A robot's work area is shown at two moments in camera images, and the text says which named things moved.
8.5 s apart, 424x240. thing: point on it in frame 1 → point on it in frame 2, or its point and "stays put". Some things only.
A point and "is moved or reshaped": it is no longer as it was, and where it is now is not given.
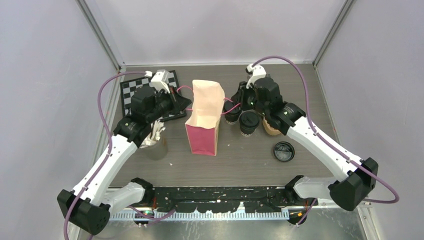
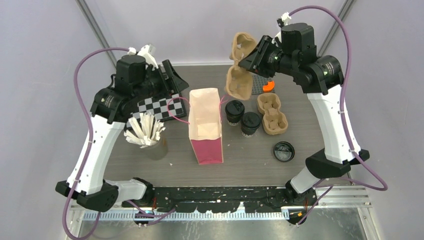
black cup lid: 248,119 stays put
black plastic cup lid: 230,108 stays put
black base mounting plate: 223,200 stays put
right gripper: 241,94 → 250,62
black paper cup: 249,122 stays put
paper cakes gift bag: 202,125 is moved or reshaped
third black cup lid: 284,151 stays put
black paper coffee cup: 232,116 stays put
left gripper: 179,103 → 167,87
